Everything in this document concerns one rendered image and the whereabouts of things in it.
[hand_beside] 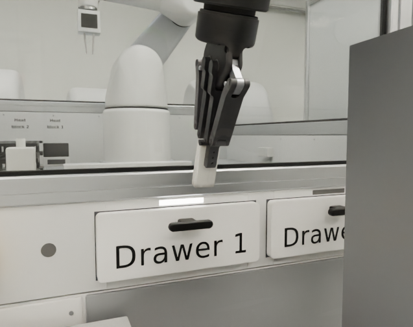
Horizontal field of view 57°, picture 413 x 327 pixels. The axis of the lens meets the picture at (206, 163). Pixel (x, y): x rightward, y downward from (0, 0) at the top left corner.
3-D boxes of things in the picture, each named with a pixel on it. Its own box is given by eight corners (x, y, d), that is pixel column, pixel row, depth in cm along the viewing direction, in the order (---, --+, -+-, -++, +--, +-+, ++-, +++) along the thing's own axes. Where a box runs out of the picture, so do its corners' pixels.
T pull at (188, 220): (213, 228, 62) (213, 220, 62) (169, 232, 59) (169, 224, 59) (205, 223, 65) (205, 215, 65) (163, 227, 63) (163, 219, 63)
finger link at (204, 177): (219, 140, 53) (221, 142, 52) (212, 185, 55) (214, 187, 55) (199, 140, 52) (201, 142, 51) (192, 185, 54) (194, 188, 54)
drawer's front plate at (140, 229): (259, 261, 70) (260, 202, 69) (97, 283, 59) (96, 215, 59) (255, 258, 72) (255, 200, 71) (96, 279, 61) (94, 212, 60)
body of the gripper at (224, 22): (188, 3, 48) (181, 76, 51) (213, 8, 41) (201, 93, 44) (242, 11, 50) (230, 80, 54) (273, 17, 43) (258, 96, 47)
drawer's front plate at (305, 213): (387, 242, 82) (389, 193, 81) (271, 259, 71) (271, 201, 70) (380, 241, 83) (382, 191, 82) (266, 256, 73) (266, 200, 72)
